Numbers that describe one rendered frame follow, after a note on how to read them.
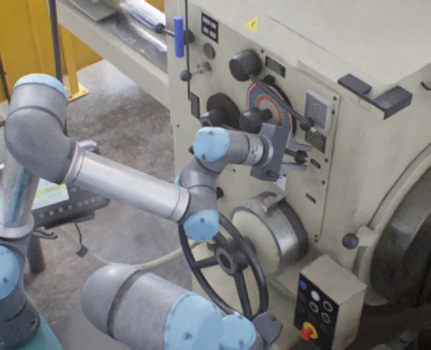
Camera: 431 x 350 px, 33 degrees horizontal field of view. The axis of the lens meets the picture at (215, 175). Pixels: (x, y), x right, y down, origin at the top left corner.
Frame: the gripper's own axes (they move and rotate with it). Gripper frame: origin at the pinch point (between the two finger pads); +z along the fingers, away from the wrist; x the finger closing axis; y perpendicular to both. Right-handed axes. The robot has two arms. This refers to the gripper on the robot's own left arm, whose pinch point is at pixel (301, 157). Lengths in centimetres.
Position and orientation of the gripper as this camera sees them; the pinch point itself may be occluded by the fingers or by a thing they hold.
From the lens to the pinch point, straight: 182.5
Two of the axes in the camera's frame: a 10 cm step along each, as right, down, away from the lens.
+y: 6.0, 2.7, -7.5
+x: 2.3, -9.6, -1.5
